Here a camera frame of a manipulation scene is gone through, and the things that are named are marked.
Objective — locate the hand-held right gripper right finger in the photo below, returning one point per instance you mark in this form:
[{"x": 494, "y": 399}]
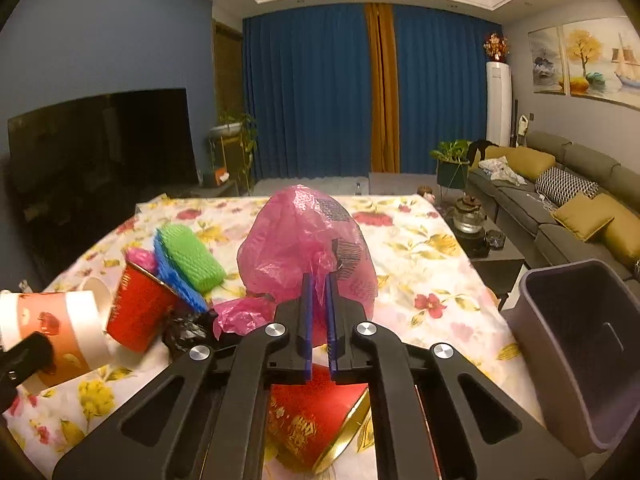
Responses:
[{"x": 331, "y": 340}]

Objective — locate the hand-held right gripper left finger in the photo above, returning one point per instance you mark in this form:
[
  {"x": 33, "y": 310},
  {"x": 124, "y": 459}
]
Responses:
[{"x": 309, "y": 330}]

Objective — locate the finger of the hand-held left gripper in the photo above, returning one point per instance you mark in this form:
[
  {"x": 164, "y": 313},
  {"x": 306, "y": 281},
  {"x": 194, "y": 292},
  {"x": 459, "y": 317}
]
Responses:
[{"x": 30, "y": 355}]

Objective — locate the white paper cup red print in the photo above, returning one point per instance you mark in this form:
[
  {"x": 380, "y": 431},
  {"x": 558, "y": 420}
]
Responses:
[{"x": 60, "y": 320}]

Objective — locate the pink plastic bag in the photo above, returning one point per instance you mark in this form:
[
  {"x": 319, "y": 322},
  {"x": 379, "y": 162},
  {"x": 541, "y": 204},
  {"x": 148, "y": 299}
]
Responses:
[{"x": 300, "y": 240}]

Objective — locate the blue foam net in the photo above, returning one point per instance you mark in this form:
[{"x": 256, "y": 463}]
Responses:
[{"x": 172, "y": 280}]

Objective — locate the grey plastic bin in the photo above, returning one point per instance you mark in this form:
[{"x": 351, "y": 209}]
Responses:
[{"x": 550, "y": 360}]

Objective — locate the floral tablecloth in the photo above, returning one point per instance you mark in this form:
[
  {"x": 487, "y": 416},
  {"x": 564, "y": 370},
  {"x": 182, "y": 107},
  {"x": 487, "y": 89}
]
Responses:
[{"x": 425, "y": 270}]

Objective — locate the black plastic bag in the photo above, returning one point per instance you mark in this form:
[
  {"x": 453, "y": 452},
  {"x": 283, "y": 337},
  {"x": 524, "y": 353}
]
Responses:
[{"x": 185, "y": 332}]

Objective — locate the green foam net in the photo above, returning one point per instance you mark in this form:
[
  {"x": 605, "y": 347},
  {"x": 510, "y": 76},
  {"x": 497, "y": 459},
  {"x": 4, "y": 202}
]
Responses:
[{"x": 192, "y": 257}]

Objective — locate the pink foam net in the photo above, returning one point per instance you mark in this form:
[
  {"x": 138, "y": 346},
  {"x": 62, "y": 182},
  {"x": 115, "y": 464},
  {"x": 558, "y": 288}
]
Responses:
[{"x": 142, "y": 259}]

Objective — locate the dark television stand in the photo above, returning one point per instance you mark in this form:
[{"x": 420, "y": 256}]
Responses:
[{"x": 215, "y": 190}]

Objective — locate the pink pig toy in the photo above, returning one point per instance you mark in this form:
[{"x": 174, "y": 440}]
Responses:
[{"x": 426, "y": 192}]

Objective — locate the tissue box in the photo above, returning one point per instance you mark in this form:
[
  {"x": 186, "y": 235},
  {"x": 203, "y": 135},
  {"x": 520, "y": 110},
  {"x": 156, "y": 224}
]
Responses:
[{"x": 221, "y": 176}]

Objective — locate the glass teapot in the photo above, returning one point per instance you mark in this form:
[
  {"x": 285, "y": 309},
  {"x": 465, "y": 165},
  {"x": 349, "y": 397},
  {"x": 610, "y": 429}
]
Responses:
[{"x": 469, "y": 217}]

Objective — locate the dark coffee table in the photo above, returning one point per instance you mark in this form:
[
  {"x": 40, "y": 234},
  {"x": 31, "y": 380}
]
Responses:
[{"x": 500, "y": 260}]

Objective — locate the dark ashtray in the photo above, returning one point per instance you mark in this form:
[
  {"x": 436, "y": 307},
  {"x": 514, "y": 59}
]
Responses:
[{"x": 495, "y": 240}]

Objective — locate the black flat television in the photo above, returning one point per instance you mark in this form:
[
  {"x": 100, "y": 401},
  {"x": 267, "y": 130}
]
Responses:
[{"x": 100, "y": 150}]

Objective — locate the trailing plant in white pot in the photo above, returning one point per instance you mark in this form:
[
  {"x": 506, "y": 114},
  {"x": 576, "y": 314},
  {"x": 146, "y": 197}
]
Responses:
[{"x": 227, "y": 129}]

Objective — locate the plant in dark green pot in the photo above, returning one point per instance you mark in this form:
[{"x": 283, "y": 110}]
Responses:
[{"x": 452, "y": 157}]

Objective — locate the grey green sofa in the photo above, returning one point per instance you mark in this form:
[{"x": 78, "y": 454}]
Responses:
[{"x": 520, "y": 200}]

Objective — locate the black cloth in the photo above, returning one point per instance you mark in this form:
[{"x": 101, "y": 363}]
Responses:
[{"x": 477, "y": 150}]

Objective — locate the blue curtain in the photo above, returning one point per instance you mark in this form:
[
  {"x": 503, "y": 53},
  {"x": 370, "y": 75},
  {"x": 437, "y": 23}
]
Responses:
[
  {"x": 440, "y": 90},
  {"x": 305, "y": 90}
]

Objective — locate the white cloth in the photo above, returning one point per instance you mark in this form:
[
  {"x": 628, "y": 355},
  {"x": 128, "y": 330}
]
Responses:
[{"x": 502, "y": 170}]

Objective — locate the orange curtain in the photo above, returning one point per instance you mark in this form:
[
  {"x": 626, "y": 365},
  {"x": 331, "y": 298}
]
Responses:
[{"x": 382, "y": 90}]

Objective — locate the yellow cushion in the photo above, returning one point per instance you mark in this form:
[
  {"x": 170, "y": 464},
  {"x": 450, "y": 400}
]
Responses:
[
  {"x": 525, "y": 162},
  {"x": 625, "y": 230},
  {"x": 582, "y": 217}
]

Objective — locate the brown wooden screen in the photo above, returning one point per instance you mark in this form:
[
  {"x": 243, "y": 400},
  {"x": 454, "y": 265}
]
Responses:
[{"x": 227, "y": 70}]

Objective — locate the black white patterned cushion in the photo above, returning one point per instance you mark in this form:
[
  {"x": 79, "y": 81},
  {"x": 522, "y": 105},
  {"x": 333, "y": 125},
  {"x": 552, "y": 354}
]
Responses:
[{"x": 565, "y": 186}]

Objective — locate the white stick vacuum cleaner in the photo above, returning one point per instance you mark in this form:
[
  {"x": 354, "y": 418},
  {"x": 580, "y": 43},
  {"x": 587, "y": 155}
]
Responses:
[{"x": 521, "y": 127}]

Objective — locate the white standing air conditioner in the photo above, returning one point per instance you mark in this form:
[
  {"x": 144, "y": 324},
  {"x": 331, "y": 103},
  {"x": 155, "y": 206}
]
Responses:
[{"x": 499, "y": 105}]

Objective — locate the gold red ornament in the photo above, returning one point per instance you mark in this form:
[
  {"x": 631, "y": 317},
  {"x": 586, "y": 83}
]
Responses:
[{"x": 495, "y": 47}]

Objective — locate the grey landscape painting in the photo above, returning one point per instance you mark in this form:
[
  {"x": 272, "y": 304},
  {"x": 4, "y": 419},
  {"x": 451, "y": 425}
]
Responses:
[{"x": 546, "y": 62}]

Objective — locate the yellow tree painting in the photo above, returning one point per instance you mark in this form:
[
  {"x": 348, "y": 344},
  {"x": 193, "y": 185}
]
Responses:
[{"x": 600, "y": 60}]

